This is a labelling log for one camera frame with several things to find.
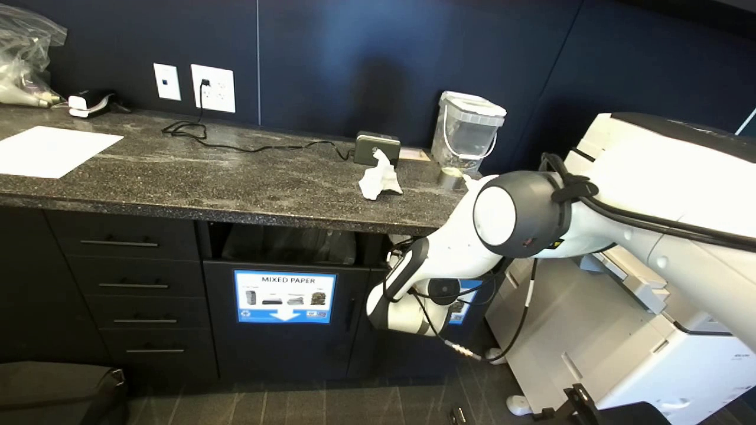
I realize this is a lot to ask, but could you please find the crumpled white tissue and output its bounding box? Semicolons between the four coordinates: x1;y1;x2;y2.
357;147;403;202

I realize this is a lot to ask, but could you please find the small beige flat block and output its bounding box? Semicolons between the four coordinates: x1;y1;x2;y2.
398;147;434;164

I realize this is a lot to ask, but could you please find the clear plastic bucket white lid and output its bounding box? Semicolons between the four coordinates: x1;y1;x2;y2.
427;89;509;179

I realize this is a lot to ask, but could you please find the large white outlet plate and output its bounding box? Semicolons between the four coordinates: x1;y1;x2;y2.
189;63;239;116

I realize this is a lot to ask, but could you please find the large white office printer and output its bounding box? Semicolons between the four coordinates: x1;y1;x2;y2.
481;111;756;425

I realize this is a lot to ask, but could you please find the small white desk device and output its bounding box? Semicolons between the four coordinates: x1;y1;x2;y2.
67;89;113;120

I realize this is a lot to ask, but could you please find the white paper sheet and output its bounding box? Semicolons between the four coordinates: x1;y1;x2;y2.
0;124;126;181

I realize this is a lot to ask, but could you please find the dark cabinet with drawers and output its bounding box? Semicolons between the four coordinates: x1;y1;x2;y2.
0;196;516;389

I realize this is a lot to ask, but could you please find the clear crumpled plastic bag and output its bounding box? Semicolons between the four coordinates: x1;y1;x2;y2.
0;3;72;111

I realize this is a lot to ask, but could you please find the thin black power cable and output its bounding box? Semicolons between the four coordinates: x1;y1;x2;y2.
161;78;359;164

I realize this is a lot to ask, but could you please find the small white wall plate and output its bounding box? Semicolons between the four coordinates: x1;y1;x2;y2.
151;60;185;103

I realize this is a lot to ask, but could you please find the black drawer handle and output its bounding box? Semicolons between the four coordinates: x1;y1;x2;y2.
126;344;189;359
77;239;164;252
111;314;183;328
96;279;171;292

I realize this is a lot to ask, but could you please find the black metal bracket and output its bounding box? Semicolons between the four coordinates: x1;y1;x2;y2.
542;382;633;425

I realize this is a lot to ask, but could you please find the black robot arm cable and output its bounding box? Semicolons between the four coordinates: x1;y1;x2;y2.
409;150;756;365

